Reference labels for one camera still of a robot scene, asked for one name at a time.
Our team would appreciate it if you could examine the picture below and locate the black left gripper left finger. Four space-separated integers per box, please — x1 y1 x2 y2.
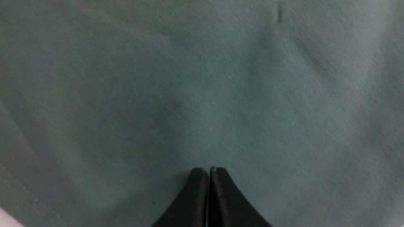
152 168 209 227

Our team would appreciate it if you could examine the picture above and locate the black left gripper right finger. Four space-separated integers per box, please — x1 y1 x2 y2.
208 167 271 227

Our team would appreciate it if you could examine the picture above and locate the green long-sleeve top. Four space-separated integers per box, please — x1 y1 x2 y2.
1 0 403 227

